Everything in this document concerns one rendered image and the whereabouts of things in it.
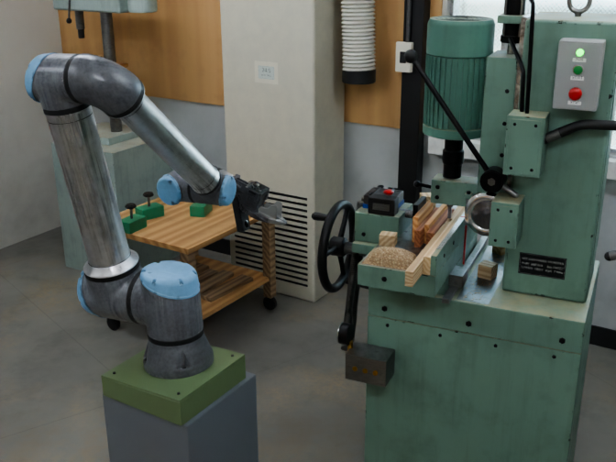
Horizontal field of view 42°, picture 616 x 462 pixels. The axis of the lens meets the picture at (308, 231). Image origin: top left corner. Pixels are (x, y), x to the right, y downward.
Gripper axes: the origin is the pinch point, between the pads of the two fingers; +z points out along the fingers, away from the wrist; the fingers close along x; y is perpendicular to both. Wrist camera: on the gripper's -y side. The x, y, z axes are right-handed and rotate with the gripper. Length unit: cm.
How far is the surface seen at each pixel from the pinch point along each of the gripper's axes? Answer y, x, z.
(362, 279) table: 9.1, -23.3, 33.4
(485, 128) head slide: 53, 1, 44
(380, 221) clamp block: 15.8, -0.3, 27.8
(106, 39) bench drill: -24, 129, -160
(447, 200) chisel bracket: 29, 4, 42
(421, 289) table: 15, -23, 48
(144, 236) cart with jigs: -65, 53, -72
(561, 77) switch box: 74, -9, 56
